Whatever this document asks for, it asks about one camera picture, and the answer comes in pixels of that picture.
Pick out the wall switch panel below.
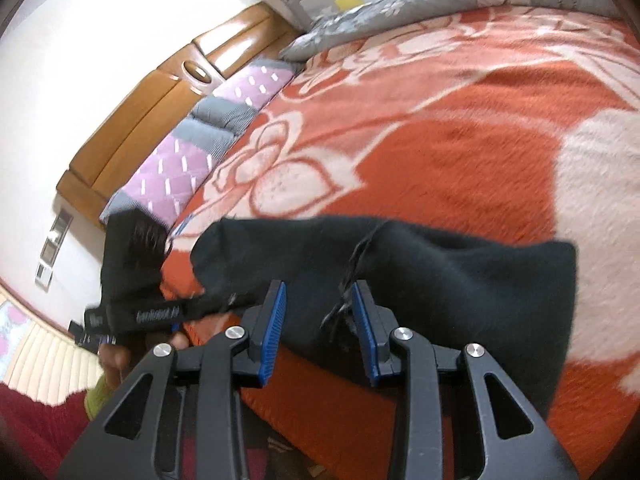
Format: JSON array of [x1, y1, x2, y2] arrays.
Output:
[[35, 209, 74, 292]]

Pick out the wooden headboard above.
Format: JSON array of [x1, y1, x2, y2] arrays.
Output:
[[56, 2, 302, 229]]

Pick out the grey patterned duvet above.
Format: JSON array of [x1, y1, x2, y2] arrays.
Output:
[[280, 0, 622, 63]]

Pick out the pink grey pillow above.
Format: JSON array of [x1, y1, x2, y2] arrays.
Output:
[[100, 58, 304, 228]]

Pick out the black fleece pants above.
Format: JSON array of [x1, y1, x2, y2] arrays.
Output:
[[190, 216, 577, 414]]

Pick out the orange white floral blanket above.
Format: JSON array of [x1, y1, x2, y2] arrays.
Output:
[[162, 6, 639, 479]]

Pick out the person left hand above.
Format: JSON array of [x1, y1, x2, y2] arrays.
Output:
[[98, 332, 191, 390]]

